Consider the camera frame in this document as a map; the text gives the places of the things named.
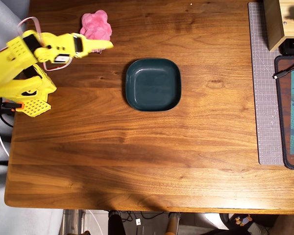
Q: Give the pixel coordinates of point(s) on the light wooden box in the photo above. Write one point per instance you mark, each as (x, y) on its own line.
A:
(274, 24)

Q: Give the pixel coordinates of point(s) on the pink plush bear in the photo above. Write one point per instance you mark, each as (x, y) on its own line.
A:
(98, 22)

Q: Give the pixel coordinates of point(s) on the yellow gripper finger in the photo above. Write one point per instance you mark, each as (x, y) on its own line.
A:
(95, 46)

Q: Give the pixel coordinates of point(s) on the dark green square bin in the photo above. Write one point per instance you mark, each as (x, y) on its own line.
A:
(153, 84)

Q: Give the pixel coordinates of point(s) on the printed mouse pad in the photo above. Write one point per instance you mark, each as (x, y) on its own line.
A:
(285, 117)

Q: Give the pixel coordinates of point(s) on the black post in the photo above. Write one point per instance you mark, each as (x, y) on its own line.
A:
(115, 224)

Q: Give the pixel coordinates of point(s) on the metal frame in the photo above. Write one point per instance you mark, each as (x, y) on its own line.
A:
(73, 222)

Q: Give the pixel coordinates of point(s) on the black device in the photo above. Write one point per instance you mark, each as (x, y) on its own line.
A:
(292, 46)

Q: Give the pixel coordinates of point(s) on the grey cutting mat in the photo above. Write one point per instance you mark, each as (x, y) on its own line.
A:
(265, 98)

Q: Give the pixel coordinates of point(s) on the small white plug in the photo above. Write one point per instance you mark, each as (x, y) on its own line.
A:
(138, 221)

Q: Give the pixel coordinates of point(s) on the small toy dog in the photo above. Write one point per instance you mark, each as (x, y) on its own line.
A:
(242, 220)

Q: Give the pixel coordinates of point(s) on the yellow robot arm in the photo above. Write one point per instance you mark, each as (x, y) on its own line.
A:
(5, 73)

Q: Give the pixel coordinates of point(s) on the orange black clamp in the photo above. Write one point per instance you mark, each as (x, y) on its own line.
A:
(17, 105)

